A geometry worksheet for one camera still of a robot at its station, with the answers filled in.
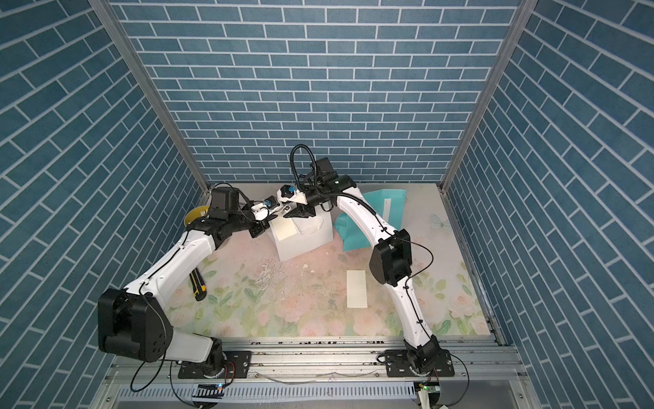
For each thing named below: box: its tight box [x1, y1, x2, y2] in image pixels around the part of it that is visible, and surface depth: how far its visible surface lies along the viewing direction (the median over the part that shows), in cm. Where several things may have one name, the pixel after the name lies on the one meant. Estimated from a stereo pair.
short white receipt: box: [346, 269, 368, 309], surface depth 91 cm
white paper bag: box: [266, 204, 334, 262], surface depth 94 cm
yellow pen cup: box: [183, 205, 211, 227], surface depth 95 cm
